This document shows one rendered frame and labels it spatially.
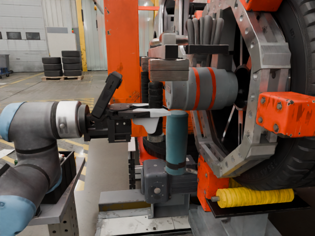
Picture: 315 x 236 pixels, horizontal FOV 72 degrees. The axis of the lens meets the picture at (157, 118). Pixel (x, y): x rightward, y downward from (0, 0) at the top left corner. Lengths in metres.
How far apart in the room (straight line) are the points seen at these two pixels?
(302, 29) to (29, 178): 0.62
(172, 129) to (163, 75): 0.37
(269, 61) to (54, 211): 0.78
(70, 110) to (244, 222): 0.76
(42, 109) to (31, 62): 13.57
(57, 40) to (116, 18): 10.71
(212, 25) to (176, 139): 0.46
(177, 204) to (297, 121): 1.06
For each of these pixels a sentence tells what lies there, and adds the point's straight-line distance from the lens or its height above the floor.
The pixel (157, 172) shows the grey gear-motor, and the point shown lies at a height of 0.40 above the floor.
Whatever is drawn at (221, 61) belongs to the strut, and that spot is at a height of 0.94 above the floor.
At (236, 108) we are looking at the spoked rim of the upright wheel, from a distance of 0.82.
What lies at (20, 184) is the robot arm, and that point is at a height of 0.73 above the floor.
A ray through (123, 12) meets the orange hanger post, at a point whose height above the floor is 1.15.
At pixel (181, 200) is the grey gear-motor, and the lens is 1.39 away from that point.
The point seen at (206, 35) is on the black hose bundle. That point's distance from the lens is 0.51.
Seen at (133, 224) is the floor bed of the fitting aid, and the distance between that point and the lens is 1.30.
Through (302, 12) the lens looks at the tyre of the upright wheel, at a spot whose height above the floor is 1.04.
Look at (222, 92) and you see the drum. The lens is 0.69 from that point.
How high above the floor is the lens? 0.96
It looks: 16 degrees down
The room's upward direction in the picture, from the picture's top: straight up
